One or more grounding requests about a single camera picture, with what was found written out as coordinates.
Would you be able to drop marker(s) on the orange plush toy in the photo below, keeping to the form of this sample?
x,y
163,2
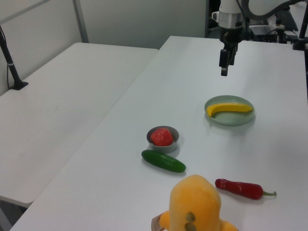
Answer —
x,y
195,199

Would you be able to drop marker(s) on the yellow plush toy tag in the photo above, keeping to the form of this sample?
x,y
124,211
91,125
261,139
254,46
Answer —
x,y
156,223

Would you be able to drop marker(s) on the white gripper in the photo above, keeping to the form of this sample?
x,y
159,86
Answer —
x,y
229,20

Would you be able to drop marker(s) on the red chili pepper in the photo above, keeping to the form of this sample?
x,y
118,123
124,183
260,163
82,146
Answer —
x,y
238,188

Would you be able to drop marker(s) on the black camera stand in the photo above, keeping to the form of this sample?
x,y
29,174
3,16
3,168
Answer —
x,y
298,44
12,69

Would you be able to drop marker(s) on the small grey bowl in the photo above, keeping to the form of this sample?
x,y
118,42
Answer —
x,y
163,149

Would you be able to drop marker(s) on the red toy strawberry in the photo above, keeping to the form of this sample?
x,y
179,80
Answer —
x,y
161,137

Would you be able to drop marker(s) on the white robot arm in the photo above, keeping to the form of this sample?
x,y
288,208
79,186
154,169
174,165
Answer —
x,y
228,4

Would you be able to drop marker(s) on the yellow toy banana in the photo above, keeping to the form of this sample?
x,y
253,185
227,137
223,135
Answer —
x,y
228,107

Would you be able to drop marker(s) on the black background equipment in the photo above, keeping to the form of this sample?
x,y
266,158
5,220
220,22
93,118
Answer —
x,y
272,36

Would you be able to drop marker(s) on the green toy cucumber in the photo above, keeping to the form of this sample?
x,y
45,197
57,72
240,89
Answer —
x,y
163,160

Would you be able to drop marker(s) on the pale green plastic plate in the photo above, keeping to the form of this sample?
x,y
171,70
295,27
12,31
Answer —
x,y
231,119

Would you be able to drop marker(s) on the white adjacent table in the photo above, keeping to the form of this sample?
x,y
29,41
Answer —
x,y
60,108

